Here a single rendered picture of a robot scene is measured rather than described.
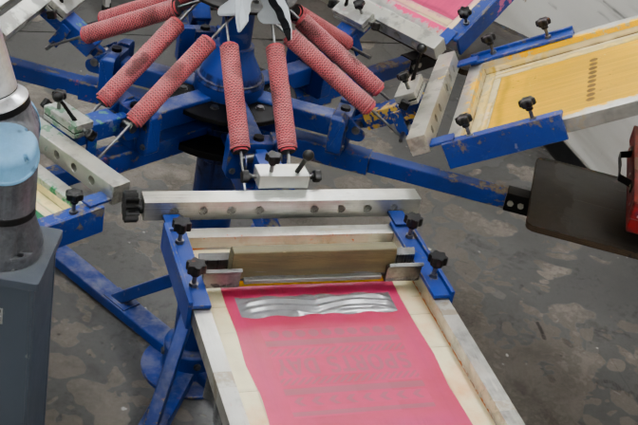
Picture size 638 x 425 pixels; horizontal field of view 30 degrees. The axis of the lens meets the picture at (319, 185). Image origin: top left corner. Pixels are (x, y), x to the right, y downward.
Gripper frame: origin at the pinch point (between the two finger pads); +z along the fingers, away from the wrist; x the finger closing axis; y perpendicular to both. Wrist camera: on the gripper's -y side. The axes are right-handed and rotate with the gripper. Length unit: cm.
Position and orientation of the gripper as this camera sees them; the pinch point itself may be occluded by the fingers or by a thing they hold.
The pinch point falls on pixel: (269, 36)
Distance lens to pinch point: 201.2
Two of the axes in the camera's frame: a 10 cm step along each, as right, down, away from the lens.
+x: -5.2, 0.2, -8.5
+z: 1.6, 9.8, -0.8
